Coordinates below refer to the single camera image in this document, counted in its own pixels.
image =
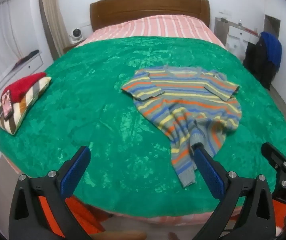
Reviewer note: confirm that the brown wooden headboard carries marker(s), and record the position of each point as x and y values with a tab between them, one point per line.
109	12

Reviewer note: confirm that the green bed blanket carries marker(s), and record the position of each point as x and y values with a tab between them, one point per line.
130	171

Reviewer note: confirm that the pink striped bed sheet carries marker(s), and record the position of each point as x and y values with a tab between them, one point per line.
180	26

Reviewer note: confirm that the striped knit sweater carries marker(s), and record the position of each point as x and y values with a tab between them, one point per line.
190	105

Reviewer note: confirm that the red folded garment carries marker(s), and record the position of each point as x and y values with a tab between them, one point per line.
19	88

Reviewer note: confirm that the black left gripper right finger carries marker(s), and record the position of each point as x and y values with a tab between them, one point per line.
245	209

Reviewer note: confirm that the beige curtain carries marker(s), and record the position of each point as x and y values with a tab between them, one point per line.
55	30

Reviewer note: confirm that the striped folded pillow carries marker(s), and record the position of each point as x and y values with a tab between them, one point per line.
21	108

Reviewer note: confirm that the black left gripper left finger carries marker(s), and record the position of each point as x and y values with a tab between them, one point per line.
27	218

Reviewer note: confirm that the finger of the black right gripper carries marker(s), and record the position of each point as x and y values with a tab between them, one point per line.
275	158

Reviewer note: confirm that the blue jacket on chair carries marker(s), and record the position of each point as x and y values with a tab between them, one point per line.
273	48

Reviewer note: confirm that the pink patterned small item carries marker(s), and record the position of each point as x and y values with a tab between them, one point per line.
7	105

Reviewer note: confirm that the white desk with drawer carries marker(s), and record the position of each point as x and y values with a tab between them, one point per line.
234	37

